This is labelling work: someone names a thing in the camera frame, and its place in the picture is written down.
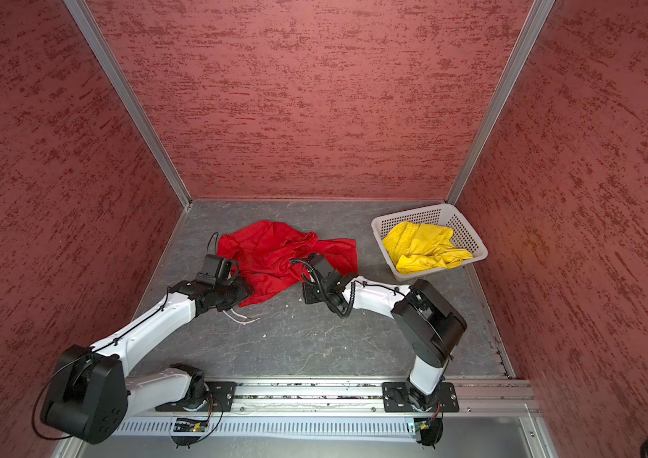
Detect yellow shorts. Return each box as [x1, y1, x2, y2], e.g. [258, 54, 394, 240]
[382, 221, 473, 275]

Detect right small circuit board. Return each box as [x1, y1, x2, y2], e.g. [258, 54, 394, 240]
[413, 419, 433, 434]

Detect white plastic laundry basket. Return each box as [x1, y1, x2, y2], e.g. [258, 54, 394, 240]
[371, 203, 488, 282]

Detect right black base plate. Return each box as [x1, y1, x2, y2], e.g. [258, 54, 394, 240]
[381, 382, 459, 414]

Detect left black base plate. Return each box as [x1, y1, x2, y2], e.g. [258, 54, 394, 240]
[155, 381, 238, 414]

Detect corner aluminium post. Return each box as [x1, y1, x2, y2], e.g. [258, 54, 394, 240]
[445, 0, 555, 205]
[64, 0, 193, 211]

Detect left small circuit board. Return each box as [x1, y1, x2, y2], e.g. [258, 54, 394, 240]
[173, 418, 210, 434]

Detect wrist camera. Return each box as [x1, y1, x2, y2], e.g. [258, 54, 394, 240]
[195, 254, 239, 287]
[305, 254, 339, 282]

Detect left corner aluminium post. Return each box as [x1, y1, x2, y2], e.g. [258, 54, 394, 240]
[64, 0, 193, 211]

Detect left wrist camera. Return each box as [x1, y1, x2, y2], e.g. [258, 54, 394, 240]
[195, 254, 239, 287]

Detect right corner aluminium post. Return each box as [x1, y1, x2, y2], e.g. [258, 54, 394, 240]
[445, 0, 555, 205]

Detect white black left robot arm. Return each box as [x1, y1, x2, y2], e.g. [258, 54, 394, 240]
[32, 279, 253, 445]

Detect white slotted cable duct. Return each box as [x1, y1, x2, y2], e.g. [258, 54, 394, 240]
[114, 416, 416, 441]

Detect small circuit board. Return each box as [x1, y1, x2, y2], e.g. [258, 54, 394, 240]
[413, 419, 433, 434]
[173, 418, 210, 434]

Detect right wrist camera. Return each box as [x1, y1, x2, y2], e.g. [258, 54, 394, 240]
[305, 254, 339, 282]

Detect white drawstring cord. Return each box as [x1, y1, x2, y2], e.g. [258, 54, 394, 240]
[222, 307, 261, 326]

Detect red shorts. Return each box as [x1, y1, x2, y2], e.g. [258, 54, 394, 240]
[217, 221, 358, 307]

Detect aluminium front rail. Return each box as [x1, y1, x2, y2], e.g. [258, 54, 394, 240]
[119, 376, 543, 418]

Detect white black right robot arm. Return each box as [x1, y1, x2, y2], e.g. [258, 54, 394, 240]
[302, 272, 467, 412]

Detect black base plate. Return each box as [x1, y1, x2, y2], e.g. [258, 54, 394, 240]
[155, 381, 238, 414]
[381, 382, 459, 414]

